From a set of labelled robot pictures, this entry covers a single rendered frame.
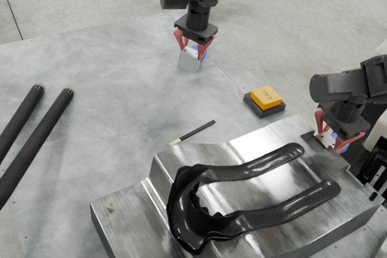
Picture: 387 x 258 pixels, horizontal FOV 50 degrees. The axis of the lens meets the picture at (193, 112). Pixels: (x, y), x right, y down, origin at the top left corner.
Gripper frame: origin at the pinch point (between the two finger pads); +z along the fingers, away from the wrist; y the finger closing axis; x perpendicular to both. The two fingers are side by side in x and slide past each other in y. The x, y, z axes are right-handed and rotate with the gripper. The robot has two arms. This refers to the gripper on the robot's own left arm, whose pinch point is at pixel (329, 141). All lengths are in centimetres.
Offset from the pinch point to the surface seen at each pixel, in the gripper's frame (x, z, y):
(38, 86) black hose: -56, 2, -43
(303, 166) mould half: -14.0, -4.1, 5.6
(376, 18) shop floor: 208, 84, -134
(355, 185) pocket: -5.0, -1.8, 12.6
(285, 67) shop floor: 99, 85, -107
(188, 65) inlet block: -16.5, 2.6, -39.0
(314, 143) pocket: -5.5, -2.0, 0.1
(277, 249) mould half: -31.4, -6.9, 18.9
